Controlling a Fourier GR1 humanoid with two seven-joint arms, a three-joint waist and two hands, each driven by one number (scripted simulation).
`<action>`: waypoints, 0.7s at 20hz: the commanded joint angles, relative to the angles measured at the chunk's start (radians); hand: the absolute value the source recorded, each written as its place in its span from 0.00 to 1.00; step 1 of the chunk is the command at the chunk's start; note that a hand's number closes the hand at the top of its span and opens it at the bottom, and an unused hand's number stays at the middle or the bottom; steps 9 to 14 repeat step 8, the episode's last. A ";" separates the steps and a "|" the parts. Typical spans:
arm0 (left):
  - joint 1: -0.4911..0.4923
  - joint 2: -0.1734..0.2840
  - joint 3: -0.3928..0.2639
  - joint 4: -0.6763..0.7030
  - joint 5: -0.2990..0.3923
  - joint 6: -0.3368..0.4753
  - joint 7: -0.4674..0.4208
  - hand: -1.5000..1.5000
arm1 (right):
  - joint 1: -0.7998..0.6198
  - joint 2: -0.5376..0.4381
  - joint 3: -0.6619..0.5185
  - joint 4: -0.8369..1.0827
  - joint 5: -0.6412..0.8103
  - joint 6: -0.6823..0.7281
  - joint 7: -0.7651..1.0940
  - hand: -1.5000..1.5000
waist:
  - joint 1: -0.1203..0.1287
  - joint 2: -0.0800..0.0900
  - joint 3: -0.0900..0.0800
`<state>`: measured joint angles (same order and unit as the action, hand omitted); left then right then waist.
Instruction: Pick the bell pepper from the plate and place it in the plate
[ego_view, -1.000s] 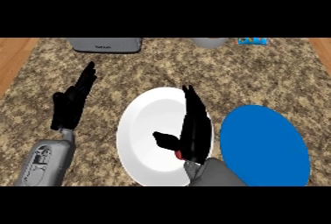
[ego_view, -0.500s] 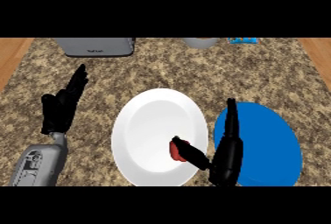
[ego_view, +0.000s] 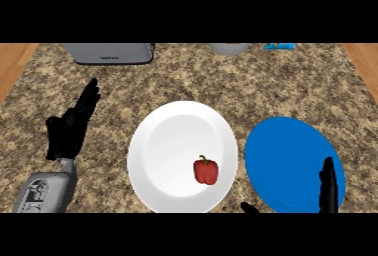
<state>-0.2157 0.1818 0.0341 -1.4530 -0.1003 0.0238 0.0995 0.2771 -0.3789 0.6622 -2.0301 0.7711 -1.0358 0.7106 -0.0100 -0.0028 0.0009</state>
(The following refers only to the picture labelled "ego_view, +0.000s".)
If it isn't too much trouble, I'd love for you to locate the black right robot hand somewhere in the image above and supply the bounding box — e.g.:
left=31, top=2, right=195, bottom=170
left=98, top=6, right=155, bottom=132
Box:
left=239, top=156, right=341, bottom=214

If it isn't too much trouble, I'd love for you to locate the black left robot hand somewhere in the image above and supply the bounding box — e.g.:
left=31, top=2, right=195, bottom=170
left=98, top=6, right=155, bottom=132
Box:
left=44, top=77, right=102, bottom=162

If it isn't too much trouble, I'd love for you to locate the blue plate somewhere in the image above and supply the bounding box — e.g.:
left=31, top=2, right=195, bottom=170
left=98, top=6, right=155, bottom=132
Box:
left=244, top=116, right=347, bottom=214

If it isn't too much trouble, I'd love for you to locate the white plate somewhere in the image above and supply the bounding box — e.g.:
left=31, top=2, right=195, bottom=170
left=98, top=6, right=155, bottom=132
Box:
left=127, top=100, right=239, bottom=214

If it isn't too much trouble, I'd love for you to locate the red bell pepper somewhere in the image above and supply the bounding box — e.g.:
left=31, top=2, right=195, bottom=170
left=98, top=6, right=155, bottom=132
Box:
left=192, top=154, right=220, bottom=186

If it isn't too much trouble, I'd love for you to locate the grey appliance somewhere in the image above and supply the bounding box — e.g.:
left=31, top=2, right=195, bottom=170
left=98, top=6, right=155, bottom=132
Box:
left=59, top=43, right=157, bottom=66

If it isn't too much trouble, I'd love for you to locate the grey round container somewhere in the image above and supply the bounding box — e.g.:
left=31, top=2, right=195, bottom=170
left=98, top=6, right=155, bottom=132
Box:
left=208, top=43, right=251, bottom=56

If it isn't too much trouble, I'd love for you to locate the blue packet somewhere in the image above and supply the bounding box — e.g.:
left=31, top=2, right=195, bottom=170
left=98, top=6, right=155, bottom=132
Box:
left=260, top=43, right=298, bottom=51

